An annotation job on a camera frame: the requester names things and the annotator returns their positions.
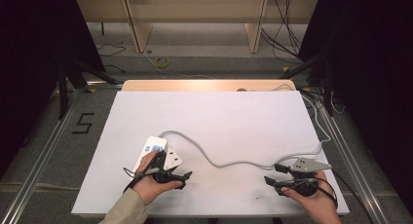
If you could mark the black metal stand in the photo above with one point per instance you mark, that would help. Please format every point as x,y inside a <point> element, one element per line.
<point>69,84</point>
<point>319,81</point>

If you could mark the light wooden desk frame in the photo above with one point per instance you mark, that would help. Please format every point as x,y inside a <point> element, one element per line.
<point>198,9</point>

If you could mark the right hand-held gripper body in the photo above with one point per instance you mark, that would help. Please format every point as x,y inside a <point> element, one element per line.
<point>308,165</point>

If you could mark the white power adapter block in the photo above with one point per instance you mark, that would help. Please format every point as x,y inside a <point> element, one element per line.
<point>152,149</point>

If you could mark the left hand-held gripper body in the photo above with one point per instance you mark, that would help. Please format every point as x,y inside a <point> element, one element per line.
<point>173,159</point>

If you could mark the black curtain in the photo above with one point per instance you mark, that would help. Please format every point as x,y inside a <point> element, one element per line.
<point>373,87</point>
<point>32,71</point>

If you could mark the yellow tape roll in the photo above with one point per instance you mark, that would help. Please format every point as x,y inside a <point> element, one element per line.
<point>161,62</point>

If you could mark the person's left hand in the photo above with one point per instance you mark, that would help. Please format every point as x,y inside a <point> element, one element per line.
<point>147,186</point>

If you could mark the person's right hand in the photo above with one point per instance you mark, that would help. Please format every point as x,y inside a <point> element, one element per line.
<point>316,203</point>

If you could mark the metal floor rail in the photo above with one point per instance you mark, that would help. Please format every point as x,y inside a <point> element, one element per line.
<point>42,159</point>
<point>354,172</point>

